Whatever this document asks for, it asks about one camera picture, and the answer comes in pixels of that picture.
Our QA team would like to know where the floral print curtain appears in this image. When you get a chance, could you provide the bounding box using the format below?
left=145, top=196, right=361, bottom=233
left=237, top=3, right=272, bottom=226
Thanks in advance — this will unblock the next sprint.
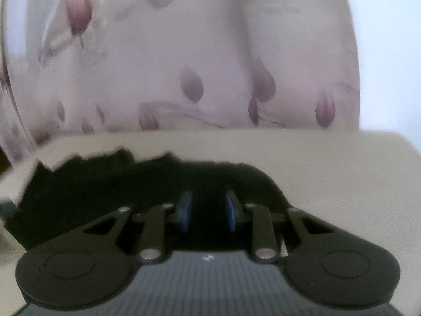
left=0, top=0, right=361, bottom=167

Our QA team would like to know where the black cloth garment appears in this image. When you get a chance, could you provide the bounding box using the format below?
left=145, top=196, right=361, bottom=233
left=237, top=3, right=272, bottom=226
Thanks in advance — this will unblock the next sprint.
left=7, top=148, right=292, bottom=254

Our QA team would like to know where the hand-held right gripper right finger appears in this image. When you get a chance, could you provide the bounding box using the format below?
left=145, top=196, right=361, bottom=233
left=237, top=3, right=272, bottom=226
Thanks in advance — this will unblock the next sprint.
left=226, top=191, right=333, bottom=264

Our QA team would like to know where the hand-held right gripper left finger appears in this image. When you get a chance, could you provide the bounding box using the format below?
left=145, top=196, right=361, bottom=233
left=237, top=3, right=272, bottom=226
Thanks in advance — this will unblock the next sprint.
left=79, top=191, right=193, bottom=264

